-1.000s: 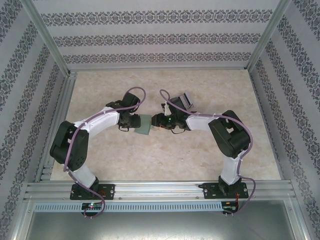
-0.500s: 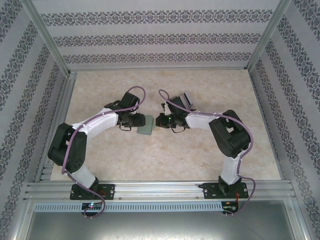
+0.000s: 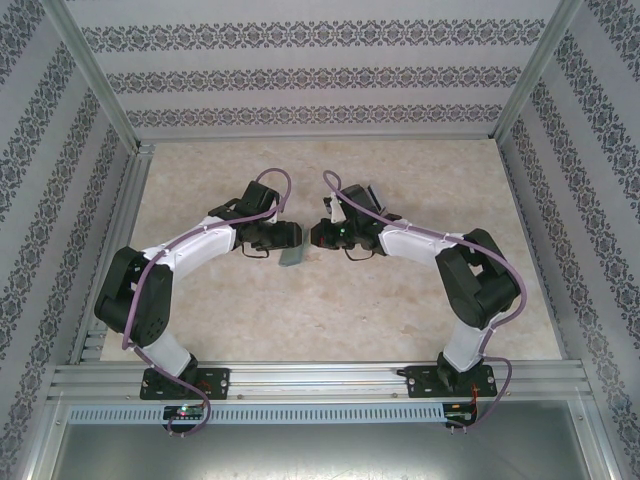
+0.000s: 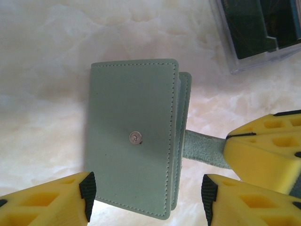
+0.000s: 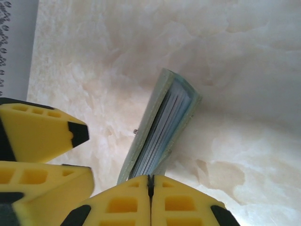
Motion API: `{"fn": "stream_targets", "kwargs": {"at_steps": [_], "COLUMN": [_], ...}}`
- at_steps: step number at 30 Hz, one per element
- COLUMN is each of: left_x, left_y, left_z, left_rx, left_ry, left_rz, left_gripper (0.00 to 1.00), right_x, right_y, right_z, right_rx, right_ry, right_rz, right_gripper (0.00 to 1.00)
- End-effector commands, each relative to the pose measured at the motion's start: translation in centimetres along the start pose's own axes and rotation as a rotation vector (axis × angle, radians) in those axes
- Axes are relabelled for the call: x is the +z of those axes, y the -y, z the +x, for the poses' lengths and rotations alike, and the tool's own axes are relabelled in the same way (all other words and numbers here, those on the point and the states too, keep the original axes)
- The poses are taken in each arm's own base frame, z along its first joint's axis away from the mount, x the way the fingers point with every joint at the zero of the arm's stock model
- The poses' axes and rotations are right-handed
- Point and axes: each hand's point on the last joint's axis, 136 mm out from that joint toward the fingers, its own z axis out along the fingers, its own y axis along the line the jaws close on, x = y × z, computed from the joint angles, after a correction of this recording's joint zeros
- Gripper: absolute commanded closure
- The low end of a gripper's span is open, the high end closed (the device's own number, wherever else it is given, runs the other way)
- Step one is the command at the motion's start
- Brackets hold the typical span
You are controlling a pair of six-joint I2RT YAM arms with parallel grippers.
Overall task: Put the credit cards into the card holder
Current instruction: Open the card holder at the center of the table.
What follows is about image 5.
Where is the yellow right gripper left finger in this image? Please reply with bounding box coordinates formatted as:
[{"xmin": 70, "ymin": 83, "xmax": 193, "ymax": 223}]
[{"xmin": 62, "ymin": 174, "xmax": 151, "ymax": 226}]

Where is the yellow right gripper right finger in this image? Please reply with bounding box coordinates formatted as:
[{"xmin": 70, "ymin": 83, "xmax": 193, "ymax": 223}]
[{"xmin": 151, "ymin": 174, "xmax": 241, "ymax": 226}]

